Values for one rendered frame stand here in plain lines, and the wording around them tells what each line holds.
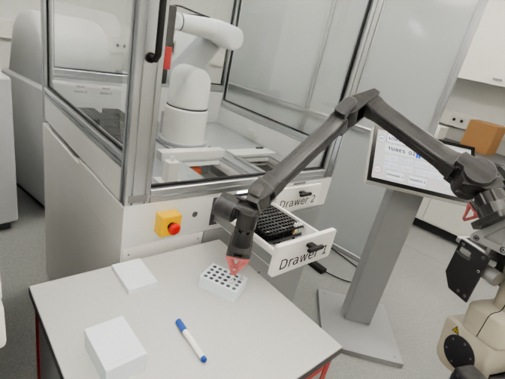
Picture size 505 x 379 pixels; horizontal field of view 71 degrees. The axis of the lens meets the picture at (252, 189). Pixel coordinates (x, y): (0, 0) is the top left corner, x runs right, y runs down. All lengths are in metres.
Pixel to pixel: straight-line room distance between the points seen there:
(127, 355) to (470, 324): 0.96
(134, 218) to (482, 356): 1.09
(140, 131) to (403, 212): 1.46
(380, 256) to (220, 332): 1.34
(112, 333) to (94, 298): 0.19
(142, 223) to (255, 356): 0.52
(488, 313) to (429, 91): 1.77
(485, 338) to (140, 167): 1.10
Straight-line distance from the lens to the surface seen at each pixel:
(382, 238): 2.10
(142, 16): 0.99
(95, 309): 1.04
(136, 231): 1.17
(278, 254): 1.08
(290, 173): 1.01
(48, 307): 1.06
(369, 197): 2.92
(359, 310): 2.35
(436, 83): 2.73
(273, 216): 1.29
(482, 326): 1.28
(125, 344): 0.88
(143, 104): 1.02
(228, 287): 1.07
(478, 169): 1.07
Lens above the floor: 1.46
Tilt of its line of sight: 22 degrees down
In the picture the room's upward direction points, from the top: 12 degrees clockwise
